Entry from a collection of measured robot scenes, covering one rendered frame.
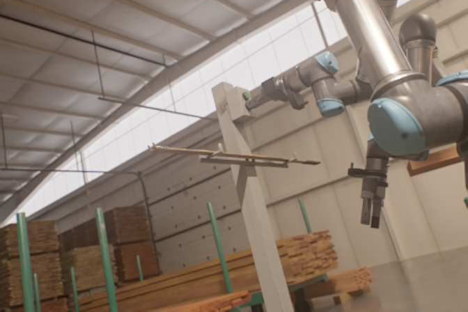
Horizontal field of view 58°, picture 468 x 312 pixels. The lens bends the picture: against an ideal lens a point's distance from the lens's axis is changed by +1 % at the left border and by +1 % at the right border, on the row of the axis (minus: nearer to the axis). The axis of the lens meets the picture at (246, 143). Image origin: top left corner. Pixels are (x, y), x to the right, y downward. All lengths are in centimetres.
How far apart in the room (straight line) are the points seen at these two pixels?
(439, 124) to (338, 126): 968
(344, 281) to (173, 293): 207
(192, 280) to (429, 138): 410
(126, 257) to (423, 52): 1118
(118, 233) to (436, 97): 1165
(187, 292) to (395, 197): 622
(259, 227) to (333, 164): 911
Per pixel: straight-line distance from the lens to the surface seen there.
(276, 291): 138
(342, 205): 1039
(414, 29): 148
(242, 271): 428
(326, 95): 127
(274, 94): 136
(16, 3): 1123
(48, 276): 1104
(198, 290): 470
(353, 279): 546
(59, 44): 1287
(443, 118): 84
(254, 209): 139
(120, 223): 1226
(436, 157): 200
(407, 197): 986
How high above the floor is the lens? 65
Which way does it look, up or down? 16 degrees up
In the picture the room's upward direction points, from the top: 15 degrees counter-clockwise
